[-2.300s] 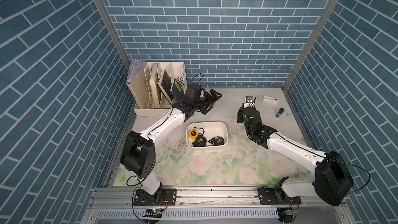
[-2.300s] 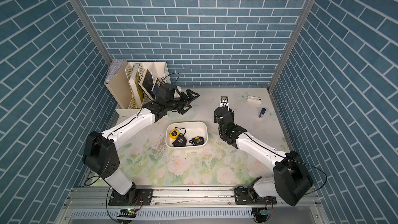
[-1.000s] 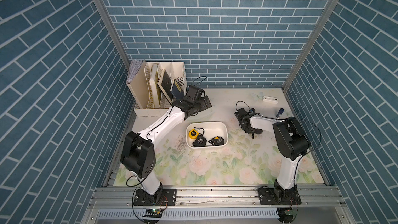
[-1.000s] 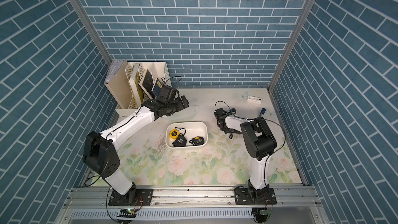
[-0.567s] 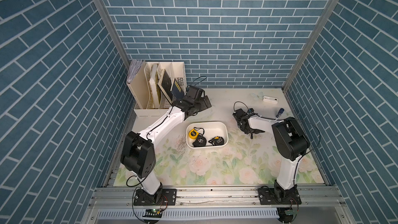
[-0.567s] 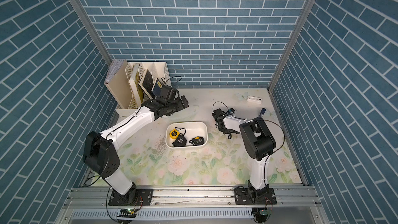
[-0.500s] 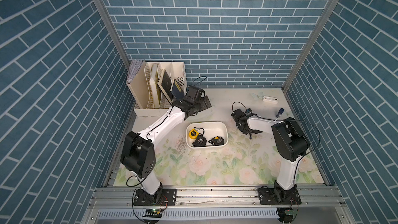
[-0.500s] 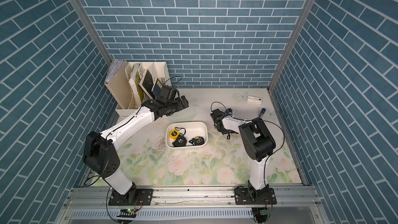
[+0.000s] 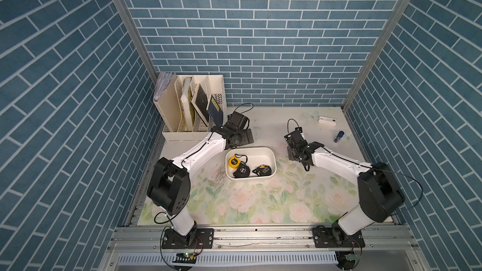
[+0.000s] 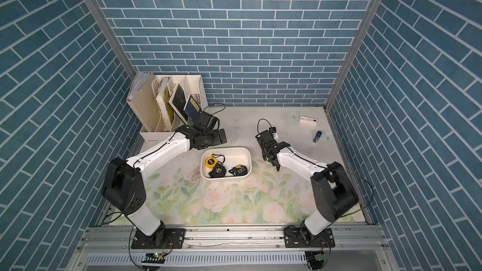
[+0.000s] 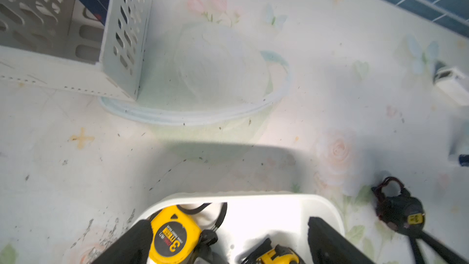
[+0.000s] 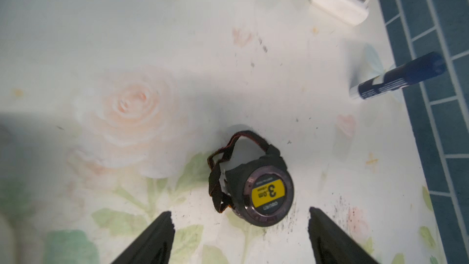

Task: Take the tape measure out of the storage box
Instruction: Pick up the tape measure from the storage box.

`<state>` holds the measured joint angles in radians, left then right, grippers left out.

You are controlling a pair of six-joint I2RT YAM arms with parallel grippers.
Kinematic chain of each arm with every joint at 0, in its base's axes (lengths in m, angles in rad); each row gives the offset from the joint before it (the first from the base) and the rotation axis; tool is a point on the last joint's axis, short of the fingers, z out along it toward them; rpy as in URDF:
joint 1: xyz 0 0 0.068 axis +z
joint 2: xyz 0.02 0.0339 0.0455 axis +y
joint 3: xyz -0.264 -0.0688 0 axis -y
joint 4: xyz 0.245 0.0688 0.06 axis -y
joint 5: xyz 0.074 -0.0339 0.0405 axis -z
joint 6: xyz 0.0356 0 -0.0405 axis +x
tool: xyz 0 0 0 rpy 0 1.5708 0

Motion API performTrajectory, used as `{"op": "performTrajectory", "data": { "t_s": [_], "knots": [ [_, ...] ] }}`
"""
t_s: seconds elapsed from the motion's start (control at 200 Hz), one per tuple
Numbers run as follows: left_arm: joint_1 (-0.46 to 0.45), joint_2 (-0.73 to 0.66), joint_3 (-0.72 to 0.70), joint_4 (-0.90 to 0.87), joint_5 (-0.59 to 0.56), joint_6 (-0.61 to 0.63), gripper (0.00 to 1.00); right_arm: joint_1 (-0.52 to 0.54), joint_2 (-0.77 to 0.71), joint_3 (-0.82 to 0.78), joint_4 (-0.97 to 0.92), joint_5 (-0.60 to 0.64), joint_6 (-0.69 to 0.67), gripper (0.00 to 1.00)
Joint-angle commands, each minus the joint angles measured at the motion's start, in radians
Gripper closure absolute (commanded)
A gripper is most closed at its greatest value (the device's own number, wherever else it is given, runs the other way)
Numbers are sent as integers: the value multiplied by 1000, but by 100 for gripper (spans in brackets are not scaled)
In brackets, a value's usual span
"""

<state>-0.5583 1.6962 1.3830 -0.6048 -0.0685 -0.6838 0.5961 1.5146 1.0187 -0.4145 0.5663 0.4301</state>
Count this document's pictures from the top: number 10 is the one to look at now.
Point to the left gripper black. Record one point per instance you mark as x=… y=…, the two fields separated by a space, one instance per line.
x=218 y=140

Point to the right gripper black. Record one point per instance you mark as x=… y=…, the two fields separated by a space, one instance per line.
x=263 y=154

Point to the yellow tape measure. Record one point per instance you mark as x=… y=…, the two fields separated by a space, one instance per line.
x=214 y=160

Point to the black orange tape measure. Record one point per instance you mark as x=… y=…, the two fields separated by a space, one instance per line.
x=239 y=170

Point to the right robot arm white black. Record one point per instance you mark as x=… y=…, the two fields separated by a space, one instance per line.
x=333 y=192

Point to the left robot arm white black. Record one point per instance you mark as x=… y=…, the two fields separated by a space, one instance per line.
x=124 y=181

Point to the white storage box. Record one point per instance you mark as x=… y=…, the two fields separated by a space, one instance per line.
x=233 y=157

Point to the small white rectangular box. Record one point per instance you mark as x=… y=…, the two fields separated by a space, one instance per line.
x=308 y=120

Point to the blue book in organizer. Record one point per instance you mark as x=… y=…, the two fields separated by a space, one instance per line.
x=192 y=109

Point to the black notebook in organizer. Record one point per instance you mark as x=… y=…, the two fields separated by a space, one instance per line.
x=178 y=101

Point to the small blue bottle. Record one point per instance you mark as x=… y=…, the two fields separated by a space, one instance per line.
x=317 y=136

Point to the white desktop file organizer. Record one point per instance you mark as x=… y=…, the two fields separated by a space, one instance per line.
x=192 y=85

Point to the white book in organizer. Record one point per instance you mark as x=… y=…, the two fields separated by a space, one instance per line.
x=165 y=110

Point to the beige folder with papers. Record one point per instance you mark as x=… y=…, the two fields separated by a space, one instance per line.
x=142 y=101

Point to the floral table mat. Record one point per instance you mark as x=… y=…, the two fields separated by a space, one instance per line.
x=177 y=194

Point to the right green circuit board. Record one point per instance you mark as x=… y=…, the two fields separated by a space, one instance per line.
x=321 y=257

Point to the green circuit board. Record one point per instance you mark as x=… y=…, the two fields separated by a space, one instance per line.
x=321 y=257
x=154 y=257

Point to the left green circuit board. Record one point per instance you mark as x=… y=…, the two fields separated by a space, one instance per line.
x=154 y=257

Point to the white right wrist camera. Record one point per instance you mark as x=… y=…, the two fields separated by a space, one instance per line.
x=273 y=132

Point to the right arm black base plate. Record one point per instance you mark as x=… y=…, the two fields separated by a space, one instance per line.
x=296 y=237

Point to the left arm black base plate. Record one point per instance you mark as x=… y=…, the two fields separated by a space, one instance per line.
x=166 y=238

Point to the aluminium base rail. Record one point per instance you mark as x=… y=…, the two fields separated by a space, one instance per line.
x=347 y=236

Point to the white vented cable duct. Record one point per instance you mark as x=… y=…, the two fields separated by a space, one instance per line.
x=198 y=259

